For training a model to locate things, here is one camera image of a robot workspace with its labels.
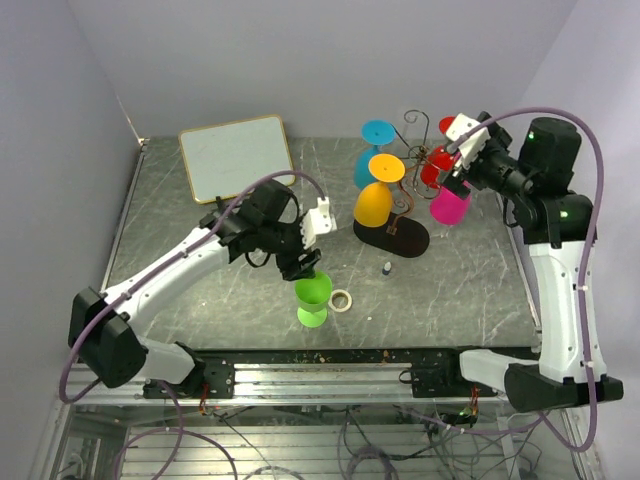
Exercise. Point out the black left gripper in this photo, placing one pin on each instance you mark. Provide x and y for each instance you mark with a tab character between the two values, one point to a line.
291	267

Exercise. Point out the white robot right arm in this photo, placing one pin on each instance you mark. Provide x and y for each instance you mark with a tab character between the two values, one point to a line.
559	229

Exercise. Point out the white tape roll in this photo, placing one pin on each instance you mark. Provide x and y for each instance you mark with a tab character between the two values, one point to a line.
340	301

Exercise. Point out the orange plastic wine glass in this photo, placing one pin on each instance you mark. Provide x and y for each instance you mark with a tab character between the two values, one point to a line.
374	203

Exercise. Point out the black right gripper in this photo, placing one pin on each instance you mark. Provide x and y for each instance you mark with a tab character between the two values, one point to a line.
455	181

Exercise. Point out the aluminium mounting rail frame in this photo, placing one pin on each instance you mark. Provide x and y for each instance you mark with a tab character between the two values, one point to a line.
323	414

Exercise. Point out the green plastic wine glass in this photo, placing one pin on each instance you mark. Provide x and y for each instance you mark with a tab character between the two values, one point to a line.
313	295

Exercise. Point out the blue plastic wine glass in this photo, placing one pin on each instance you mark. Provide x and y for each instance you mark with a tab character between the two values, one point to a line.
376	133

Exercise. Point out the clear wine glass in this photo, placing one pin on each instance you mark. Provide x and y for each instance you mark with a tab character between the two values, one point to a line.
412	128

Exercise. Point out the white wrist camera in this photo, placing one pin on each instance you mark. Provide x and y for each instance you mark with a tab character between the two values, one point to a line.
463	145
316	222

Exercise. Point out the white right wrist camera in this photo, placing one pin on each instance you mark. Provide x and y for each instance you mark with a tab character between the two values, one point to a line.
463	145

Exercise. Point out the copper wire wine glass rack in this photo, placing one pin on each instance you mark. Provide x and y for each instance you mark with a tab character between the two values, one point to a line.
402	235

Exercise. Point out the small framed whiteboard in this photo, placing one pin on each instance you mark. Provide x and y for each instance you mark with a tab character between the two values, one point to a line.
221	160

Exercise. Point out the red plastic wine glass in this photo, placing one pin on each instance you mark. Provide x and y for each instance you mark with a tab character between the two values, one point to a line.
437	161

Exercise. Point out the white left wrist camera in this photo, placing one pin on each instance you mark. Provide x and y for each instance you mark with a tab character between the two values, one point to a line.
316	222

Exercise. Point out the magenta plastic wine glass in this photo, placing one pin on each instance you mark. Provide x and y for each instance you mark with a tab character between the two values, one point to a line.
448	209

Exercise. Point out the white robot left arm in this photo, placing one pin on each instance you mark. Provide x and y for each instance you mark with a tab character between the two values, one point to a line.
102	331

